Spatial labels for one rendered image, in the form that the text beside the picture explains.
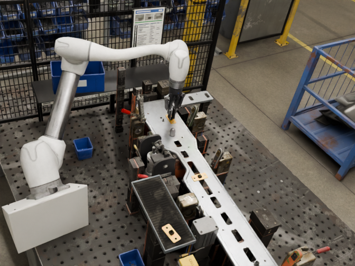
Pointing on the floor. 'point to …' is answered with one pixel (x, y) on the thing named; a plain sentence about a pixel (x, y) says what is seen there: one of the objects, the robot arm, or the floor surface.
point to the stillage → (326, 113)
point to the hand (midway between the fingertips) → (171, 113)
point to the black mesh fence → (100, 45)
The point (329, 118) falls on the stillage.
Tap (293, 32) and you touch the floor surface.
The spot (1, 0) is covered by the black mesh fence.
